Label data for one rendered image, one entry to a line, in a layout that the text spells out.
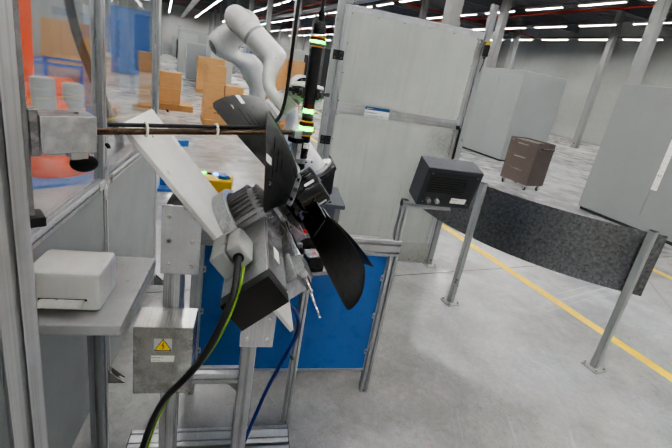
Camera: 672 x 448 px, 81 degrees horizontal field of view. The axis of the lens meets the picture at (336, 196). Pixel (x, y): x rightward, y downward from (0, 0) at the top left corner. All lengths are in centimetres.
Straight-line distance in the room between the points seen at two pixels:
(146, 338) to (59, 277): 26
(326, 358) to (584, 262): 171
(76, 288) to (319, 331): 115
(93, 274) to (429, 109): 267
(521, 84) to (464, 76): 755
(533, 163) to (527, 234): 506
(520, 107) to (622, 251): 834
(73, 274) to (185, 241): 27
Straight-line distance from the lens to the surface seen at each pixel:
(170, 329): 118
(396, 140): 322
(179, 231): 112
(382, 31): 312
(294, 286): 95
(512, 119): 1090
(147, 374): 128
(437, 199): 177
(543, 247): 290
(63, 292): 122
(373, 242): 178
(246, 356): 136
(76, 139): 90
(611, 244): 290
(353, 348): 210
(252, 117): 120
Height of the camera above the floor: 155
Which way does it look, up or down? 18 degrees down
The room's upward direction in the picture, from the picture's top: 10 degrees clockwise
